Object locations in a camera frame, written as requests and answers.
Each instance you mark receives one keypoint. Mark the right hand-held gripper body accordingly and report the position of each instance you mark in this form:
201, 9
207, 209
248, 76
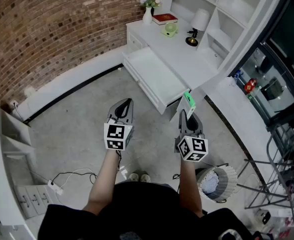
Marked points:
193, 147

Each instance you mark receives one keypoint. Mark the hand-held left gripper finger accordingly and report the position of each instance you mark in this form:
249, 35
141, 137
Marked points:
117, 112
129, 116

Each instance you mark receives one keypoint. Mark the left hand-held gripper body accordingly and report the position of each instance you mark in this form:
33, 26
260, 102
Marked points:
114, 134

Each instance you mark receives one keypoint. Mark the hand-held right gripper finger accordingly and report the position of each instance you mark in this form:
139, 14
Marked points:
199, 127
183, 121

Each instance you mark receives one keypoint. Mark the person's right forearm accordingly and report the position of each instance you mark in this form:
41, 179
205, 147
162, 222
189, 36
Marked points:
189, 184

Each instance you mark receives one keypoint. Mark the person's left forearm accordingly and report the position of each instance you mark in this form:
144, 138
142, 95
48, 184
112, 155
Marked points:
104, 181

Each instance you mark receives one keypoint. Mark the small closed white drawer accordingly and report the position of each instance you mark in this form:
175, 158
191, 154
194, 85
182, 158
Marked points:
135, 42

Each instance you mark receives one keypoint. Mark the small white drawer cabinet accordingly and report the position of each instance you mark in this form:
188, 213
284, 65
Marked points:
34, 200

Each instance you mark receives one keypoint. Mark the crumpled cloth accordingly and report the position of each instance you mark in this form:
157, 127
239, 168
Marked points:
209, 184

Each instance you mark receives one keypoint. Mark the person's white shoe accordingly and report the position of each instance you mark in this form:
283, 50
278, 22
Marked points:
145, 178
133, 177

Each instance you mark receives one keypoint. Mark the white pleated basket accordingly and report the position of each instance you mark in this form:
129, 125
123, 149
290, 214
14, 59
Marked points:
228, 181

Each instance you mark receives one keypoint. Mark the red packet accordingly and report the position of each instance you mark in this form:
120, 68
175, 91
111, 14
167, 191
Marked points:
250, 85

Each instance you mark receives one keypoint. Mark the white desk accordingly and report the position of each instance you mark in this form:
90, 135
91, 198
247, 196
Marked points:
167, 46

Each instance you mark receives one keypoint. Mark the glass display cabinet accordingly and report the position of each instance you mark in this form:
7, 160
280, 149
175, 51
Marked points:
274, 104

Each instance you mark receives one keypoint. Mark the white power strip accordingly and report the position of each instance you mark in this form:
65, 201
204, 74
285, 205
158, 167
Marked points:
55, 187

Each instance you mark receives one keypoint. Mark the black pot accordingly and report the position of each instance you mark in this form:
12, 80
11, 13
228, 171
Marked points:
273, 90

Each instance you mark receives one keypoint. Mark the person's black clothing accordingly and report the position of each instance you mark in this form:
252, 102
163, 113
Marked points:
142, 214

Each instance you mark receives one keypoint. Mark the grey metal rack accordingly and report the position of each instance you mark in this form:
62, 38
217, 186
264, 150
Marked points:
279, 164

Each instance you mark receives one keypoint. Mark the black kettle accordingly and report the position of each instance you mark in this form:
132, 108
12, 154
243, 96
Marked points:
264, 65

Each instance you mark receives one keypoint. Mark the green desk fan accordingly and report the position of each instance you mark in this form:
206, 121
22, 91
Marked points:
170, 29

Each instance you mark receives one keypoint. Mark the white and black device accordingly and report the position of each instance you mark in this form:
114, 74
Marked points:
264, 216

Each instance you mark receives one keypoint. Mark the white vase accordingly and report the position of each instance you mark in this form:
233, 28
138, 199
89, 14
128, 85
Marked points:
147, 16

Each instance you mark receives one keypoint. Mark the white shade desk lamp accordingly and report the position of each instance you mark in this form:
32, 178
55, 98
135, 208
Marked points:
200, 19

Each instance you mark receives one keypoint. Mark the red book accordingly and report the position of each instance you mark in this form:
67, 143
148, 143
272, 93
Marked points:
165, 18

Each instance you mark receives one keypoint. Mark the white shelving unit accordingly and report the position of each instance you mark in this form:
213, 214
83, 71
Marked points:
2, 159

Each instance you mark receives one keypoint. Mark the flower bouquet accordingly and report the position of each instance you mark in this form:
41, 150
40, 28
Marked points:
150, 1

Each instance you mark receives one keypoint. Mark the white shelf hutch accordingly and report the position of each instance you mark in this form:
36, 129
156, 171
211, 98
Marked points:
237, 4

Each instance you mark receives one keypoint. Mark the white wall socket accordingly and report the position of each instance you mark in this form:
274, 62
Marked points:
15, 104

